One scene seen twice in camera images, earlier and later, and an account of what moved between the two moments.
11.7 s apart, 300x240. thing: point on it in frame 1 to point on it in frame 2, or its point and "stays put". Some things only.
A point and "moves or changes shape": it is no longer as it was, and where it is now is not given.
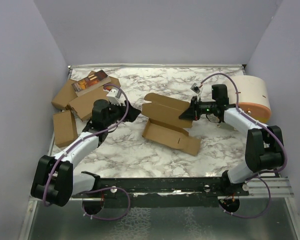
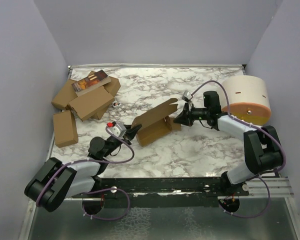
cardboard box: [83, 104] stays put
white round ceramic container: [253, 98] stays put
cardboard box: [165, 126] moves or changes shape
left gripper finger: [132, 115] to [132, 131]
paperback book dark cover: [90, 83] stays put
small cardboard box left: [65, 129] stays put
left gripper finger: [131, 109] to [134, 129]
